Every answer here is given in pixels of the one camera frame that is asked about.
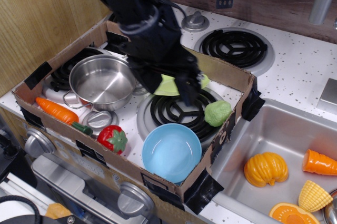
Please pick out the back right stove burner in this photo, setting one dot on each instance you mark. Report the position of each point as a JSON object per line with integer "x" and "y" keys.
{"x": 243, "y": 48}

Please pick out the yellow toy corn piece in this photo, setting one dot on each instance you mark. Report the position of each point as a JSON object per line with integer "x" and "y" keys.
{"x": 313, "y": 197}

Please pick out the silver stovetop knob back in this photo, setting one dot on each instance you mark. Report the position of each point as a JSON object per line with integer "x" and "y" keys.
{"x": 195, "y": 22}

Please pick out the blue plastic bowl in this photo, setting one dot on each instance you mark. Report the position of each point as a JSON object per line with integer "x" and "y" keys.
{"x": 171, "y": 151}

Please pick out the red toy strawberry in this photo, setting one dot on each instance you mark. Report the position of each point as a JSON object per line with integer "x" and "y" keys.
{"x": 114, "y": 138}

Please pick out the grey faucet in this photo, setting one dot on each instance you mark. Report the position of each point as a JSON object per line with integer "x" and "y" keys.
{"x": 319, "y": 11}

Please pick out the front right stove burner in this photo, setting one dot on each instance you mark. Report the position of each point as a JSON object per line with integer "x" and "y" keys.
{"x": 158, "y": 110}

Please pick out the silver oven knob left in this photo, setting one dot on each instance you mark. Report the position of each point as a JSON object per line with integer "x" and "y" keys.
{"x": 38, "y": 144}

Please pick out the silver sink basin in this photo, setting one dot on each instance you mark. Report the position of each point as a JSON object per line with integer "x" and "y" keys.
{"x": 280, "y": 129}

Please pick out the silver oven door handle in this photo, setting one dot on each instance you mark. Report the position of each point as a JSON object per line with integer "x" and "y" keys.
{"x": 74, "y": 189}

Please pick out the orange toy pumpkin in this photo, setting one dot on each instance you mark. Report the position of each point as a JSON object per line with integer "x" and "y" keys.
{"x": 266, "y": 168}

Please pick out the silver pot rim corner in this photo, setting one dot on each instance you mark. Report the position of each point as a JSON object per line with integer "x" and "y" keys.
{"x": 329, "y": 212}

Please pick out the silver oven knob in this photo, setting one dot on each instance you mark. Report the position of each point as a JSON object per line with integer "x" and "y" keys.
{"x": 134, "y": 202}
{"x": 38, "y": 144}

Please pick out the yellow sponge piece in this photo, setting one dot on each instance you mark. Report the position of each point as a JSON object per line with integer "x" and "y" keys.
{"x": 56, "y": 211}

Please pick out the orange toy fruit slice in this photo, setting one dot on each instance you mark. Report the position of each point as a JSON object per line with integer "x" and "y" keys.
{"x": 291, "y": 213}

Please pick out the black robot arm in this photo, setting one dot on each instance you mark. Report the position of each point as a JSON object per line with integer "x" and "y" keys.
{"x": 125, "y": 9}

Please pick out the cardboard fence box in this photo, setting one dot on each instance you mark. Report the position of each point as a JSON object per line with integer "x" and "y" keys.
{"x": 217, "y": 70}

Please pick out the orange toy carrot piece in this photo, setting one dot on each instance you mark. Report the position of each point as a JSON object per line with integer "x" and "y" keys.
{"x": 314, "y": 162}

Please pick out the green plastic plate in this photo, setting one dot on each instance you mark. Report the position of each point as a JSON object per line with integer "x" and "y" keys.
{"x": 169, "y": 88}

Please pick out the silver stovetop knob middle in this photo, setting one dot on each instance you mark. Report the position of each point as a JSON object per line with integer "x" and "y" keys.
{"x": 139, "y": 89}

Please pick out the front left stove burner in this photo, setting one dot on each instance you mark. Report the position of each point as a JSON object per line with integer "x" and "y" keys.
{"x": 57, "y": 84}

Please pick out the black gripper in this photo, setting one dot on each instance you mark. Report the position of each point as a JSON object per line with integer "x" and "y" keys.
{"x": 155, "y": 48}

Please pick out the silver stovetop knob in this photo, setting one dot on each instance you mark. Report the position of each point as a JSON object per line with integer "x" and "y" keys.
{"x": 97, "y": 121}
{"x": 139, "y": 89}
{"x": 195, "y": 22}

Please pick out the stainless steel pot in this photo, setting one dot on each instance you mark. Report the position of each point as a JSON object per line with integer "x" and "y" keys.
{"x": 102, "y": 81}

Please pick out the stove burner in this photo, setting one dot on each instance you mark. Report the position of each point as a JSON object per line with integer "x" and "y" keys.
{"x": 158, "y": 110}
{"x": 243, "y": 48}
{"x": 57, "y": 84}

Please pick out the silver stovetop knob front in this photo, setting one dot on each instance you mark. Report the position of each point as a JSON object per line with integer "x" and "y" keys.
{"x": 97, "y": 121}

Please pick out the silver oven knob right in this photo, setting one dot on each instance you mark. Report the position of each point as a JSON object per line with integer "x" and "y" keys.
{"x": 134, "y": 202}

